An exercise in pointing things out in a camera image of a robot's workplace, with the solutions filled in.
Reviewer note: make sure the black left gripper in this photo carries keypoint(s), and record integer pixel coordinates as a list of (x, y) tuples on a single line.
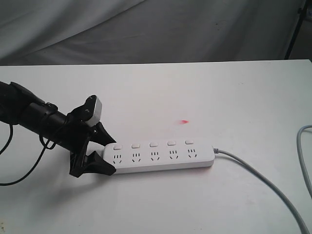
[(75, 134)]

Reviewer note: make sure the black tripod stand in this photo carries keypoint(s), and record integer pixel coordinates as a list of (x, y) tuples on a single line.
[(302, 12)]

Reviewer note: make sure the white five-outlet power strip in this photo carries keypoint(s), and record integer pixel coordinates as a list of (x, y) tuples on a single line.
[(159, 155)]

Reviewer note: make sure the grey backdrop cloth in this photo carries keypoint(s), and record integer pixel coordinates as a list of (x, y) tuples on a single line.
[(73, 32)]

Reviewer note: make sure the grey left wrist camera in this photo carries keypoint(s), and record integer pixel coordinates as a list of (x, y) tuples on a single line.
[(91, 111)]

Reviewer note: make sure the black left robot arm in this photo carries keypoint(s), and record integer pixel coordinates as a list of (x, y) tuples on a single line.
[(19, 106)]

